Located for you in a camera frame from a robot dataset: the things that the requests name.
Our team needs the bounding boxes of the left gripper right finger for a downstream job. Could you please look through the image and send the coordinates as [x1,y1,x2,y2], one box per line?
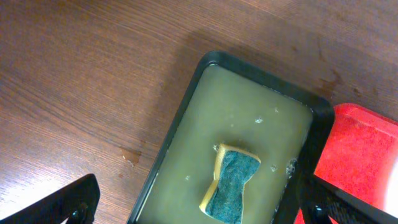
[297,174,397,224]

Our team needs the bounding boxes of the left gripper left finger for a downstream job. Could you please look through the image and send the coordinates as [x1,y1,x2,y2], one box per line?
[1,174,100,224]

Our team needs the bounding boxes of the white plate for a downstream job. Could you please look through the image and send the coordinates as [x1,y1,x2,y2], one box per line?
[384,161,398,217]

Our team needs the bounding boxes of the yellow green sponge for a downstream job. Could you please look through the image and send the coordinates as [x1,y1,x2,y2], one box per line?
[199,144,261,224]

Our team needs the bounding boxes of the red plastic tray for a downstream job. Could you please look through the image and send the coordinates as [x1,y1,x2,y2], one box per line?
[295,103,397,223]

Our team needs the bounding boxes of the dark green tray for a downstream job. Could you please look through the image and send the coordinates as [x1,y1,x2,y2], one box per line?
[129,51,335,223]

